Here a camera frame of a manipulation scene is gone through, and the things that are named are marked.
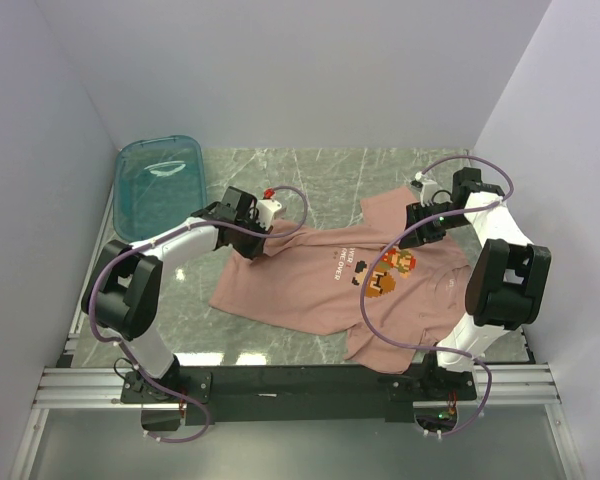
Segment aluminium extrusion rail frame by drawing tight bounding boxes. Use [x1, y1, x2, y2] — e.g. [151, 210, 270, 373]
[10, 355, 584, 479]

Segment teal transparent plastic bin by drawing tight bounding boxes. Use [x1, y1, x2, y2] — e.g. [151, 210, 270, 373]
[113, 135, 207, 243]

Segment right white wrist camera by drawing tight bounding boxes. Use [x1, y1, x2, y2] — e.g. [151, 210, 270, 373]
[411, 172, 451, 206]

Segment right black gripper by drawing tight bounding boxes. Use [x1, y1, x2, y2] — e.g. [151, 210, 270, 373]
[398, 200, 470, 250]

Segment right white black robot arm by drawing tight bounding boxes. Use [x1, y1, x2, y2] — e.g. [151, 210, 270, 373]
[399, 167, 552, 399]

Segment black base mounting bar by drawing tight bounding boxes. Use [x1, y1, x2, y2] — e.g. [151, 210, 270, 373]
[120, 364, 477, 426]

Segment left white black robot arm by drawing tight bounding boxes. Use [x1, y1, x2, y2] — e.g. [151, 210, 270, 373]
[81, 187, 284, 402]

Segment pink printed t shirt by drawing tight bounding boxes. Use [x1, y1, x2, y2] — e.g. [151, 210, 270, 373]
[209, 187, 471, 374]

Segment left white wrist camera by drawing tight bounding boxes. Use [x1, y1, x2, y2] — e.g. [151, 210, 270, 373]
[256, 188, 286, 232]

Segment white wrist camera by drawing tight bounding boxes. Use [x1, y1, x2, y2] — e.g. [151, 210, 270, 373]
[256, 188, 286, 232]
[411, 172, 451, 206]

